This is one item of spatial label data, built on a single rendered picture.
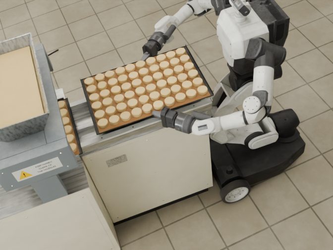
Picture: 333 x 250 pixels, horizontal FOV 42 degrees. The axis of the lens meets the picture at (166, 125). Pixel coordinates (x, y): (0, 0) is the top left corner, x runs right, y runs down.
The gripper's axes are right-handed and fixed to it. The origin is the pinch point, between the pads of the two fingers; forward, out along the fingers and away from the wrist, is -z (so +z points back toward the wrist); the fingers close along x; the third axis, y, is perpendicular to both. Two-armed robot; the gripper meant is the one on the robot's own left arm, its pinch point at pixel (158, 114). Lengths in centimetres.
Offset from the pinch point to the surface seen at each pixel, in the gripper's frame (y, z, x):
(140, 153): 6.6, -11.6, -29.6
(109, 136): 14.3, -21.7, -9.8
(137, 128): 4.6, -11.0, -10.4
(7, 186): 63, -40, 6
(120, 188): 19, -24, -56
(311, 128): -98, 60, -99
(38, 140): 43, -33, 18
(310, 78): -146, 47, -99
